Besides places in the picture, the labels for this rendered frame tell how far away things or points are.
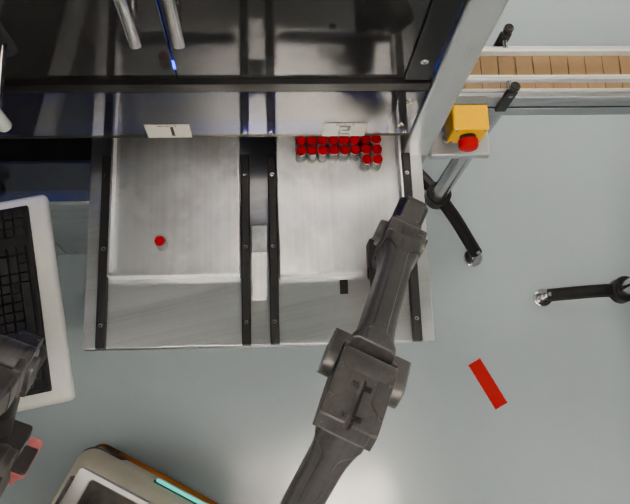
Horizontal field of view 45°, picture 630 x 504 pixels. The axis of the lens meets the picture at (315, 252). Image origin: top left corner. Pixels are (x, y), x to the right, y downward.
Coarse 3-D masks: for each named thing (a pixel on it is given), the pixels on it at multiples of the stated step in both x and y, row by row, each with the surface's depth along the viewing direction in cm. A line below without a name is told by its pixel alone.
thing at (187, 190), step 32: (128, 160) 158; (160, 160) 159; (192, 160) 159; (224, 160) 159; (128, 192) 156; (160, 192) 157; (192, 192) 157; (224, 192) 157; (128, 224) 155; (160, 224) 155; (192, 224) 155; (224, 224) 156; (128, 256) 153; (160, 256) 153; (192, 256) 154; (224, 256) 154
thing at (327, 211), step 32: (288, 160) 160; (384, 160) 161; (288, 192) 158; (320, 192) 159; (352, 192) 159; (384, 192) 159; (288, 224) 156; (320, 224) 157; (352, 224) 157; (288, 256) 155; (320, 256) 155; (352, 256) 155
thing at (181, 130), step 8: (152, 128) 144; (160, 128) 144; (168, 128) 144; (176, 128) 144; (184, 128) 144; (152, 136) 148; (160, 136) 148; (168, 136) 148; (176, 136) 148; (184, 136) 148
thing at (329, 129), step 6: (324, 126) 146; (330, 126) 146; (336, 126) 146; (354, 126) 146; (360, 126) 146; (366, 126) 146; (324, 132) 148; (330, 132) 148; (336, 132) 148; (342, 132) 149; (348, 132) 149; (354, 132) 149; (360, 132) 149
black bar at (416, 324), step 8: (408, 160) 160; (408, 168) 159; (408, 176) 159; (408, 184) 158; (408, 192) 158; (416, 264) 154; (416, 272) 153; (416, 280) 153; (416, 288) 153; (416, 296) 152; (416, 304) 152; (416, 312) 151; (416, 320) 151; (416, 328) 151; (416, 336) 150
